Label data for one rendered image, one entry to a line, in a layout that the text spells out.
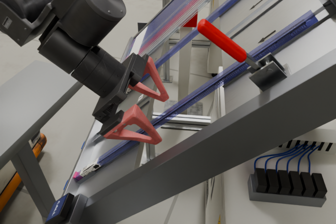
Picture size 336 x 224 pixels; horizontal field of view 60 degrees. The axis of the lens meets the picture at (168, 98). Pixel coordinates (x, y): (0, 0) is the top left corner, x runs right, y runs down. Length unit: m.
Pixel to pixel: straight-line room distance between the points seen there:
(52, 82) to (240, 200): 0.76
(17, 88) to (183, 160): 0.86
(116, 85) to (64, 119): 1.48
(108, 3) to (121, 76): 0.10
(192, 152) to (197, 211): 1.06
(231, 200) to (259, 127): 0.41
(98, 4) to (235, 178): 0.55
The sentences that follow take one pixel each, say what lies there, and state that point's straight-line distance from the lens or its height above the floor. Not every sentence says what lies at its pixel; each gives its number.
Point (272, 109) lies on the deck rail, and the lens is 0.31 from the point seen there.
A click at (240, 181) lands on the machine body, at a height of 0.62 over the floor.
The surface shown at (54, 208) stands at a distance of 0.54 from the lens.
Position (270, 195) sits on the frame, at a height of 0.65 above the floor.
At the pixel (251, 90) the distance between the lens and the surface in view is 0.36.
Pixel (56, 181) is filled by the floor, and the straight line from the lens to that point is 1.58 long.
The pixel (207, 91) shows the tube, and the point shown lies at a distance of 0.41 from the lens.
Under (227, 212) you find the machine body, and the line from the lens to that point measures 0.71.
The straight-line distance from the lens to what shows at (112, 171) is 0.53.
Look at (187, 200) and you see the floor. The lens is 1.43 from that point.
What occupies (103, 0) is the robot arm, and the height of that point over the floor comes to 1.10.
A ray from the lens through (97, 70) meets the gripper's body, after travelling 0.40.
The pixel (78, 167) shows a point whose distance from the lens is 0.65.
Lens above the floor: 1.23
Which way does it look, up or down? 40 degrees down
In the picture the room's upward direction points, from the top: straight up
